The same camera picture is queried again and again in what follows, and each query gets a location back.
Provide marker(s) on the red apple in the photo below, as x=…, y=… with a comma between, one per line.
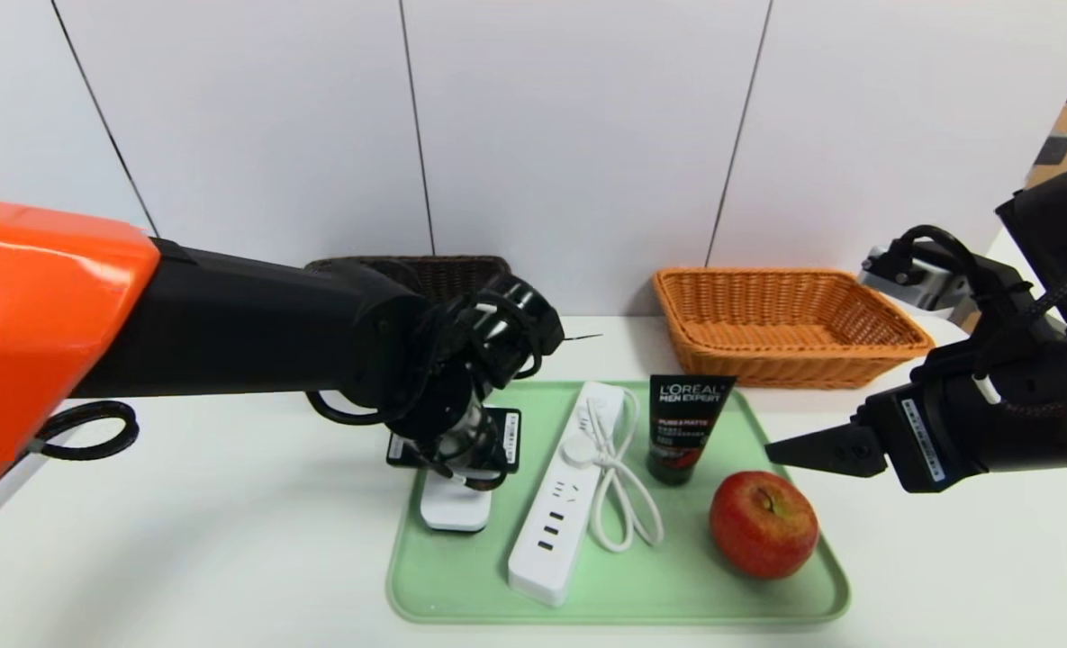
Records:
x=761, y=526

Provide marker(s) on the black L'Oreal tube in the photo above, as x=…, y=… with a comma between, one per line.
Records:
x=688, y=432

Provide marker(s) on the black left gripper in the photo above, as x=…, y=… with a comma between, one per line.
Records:
x=502, y=438

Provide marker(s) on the light green plastic tray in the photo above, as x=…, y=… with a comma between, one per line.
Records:
x=668, y=576

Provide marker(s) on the dark brown wicker basket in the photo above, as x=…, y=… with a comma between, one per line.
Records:
x=443, y=274

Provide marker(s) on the orange wicker basket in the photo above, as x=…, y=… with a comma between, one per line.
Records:
x=785, y=360

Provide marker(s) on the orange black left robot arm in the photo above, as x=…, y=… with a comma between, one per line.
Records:
x=227, y=324

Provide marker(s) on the white oblong deli case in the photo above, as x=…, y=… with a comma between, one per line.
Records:
x=452, y=508

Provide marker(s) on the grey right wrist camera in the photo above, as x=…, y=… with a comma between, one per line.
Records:
x=925, y=283

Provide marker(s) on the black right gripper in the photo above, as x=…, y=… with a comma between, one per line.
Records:
x=918, y=441

